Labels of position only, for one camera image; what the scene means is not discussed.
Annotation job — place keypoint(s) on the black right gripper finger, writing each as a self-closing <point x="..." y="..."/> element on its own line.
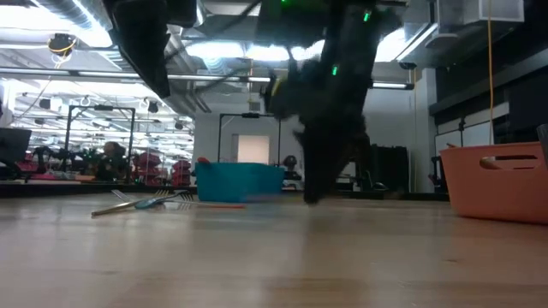
<point x="355" y="147"/>
<point x="319" y="171"/>

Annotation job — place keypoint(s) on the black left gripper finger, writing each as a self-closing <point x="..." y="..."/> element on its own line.
<point x="147" y="47"/>

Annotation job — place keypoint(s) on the grey plastic bin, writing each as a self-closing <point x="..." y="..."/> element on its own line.
<point x="543" y="141"/>

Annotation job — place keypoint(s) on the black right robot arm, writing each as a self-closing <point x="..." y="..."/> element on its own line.
<point x="351" y="34"/>

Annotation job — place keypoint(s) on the black background robot arm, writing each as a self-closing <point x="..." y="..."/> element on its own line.
<point x="291" y="162"/>

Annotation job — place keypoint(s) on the black cabinet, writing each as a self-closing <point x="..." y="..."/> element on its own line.
<point x="389" y="167"/>

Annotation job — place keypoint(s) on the blue plastic bin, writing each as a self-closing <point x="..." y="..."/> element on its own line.
<point x="240" y="181"/>

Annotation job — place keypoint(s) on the long linear ceiling light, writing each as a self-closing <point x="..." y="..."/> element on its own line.
<point x="64" y="71"/>

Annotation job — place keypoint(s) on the person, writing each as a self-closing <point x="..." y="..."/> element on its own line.
<point x="112" y="154"/>

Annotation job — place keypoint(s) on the red bin stack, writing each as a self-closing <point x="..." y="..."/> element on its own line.
<point x="147" y="161"/>
<point x="182" y="171"/>

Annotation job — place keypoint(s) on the orange plastic bin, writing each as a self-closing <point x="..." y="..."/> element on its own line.
<point x="492" y="197"/>

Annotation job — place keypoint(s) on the black monitor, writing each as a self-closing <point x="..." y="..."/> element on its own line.
<point x="15" y="145"/>

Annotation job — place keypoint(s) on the black background rig frame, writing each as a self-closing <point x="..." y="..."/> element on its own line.
<point x="250" y="115"/>
<point x="68" y="137"/>

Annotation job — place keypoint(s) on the black metal rig frame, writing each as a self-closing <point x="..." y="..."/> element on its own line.
<point x="85" y="188"/>

